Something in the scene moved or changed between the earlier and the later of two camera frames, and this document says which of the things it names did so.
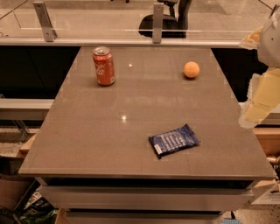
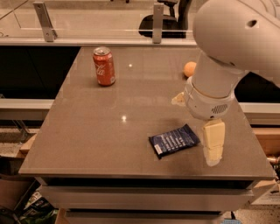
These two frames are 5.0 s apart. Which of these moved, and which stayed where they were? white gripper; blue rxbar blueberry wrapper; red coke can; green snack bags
Moved: white gripper
Stayed: green snack bags; red coke can; blue rxbar blueberry wrapper
